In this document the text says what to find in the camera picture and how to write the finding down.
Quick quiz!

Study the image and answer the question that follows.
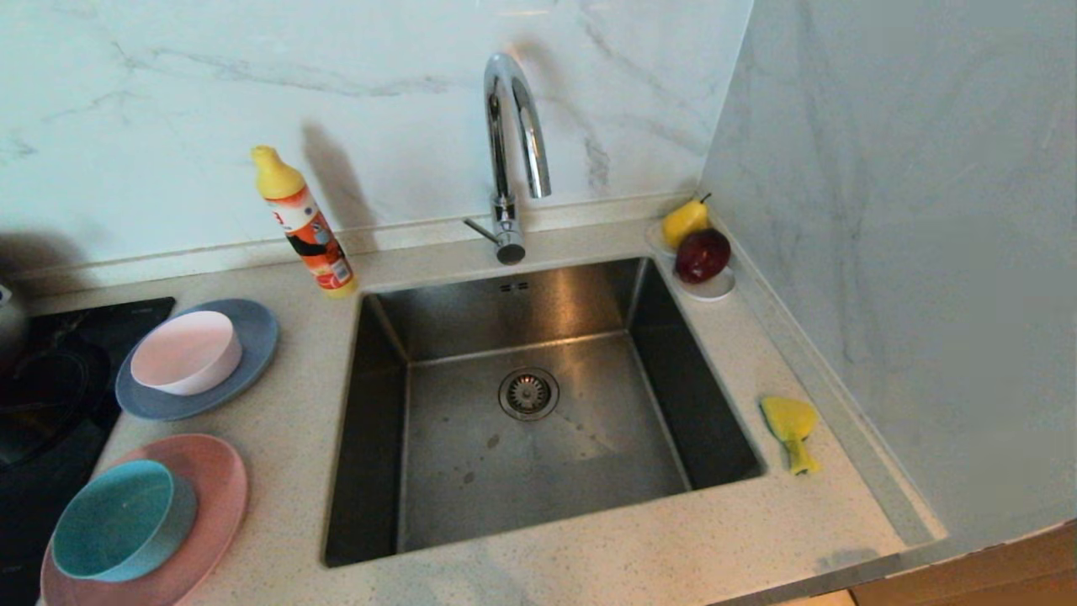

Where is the orange dish soap bottle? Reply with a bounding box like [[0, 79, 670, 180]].
[[251, 145, 359, 300]]

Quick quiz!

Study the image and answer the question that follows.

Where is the stainless steel sink basin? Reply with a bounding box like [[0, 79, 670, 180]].
[[322, 255, 767, 569]]

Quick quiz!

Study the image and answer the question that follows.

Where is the yellow green sponge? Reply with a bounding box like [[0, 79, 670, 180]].
[[759, 396, 822, 477]]

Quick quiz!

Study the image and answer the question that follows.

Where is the round metal drain strainer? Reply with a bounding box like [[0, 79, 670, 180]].
[[497, 366, 561, 423]]

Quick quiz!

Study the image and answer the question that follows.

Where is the yellow pear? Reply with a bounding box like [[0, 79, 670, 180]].
[[661, 193, 714, 252]]

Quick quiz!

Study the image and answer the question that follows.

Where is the dark red apple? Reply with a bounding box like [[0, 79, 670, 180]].
[[673, 227, 733, 285]]

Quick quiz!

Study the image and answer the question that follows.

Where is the small white dish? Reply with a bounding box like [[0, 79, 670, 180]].
[[645, 219, 738, 303]]

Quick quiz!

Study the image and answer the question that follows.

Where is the chrome gooseneck faucet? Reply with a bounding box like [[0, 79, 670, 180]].
[[463, 52, 554, 267]]

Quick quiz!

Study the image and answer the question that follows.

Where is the blue grey plate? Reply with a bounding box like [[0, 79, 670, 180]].
[[114, 298, 280, 423]]

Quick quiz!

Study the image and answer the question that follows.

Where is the pale pink bowl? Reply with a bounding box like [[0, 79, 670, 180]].
[[129, 310, 244, 398]]

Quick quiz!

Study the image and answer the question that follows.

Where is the pink plate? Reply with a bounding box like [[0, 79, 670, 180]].
[[40, 433, 250, 606]]

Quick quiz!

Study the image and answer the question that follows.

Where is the black induction cooktop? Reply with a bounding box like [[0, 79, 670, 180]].
[[0, 295, 178, 606]]

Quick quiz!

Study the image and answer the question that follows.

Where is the teal bowl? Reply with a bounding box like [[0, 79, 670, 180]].
[[50, 459, 199, 584]]

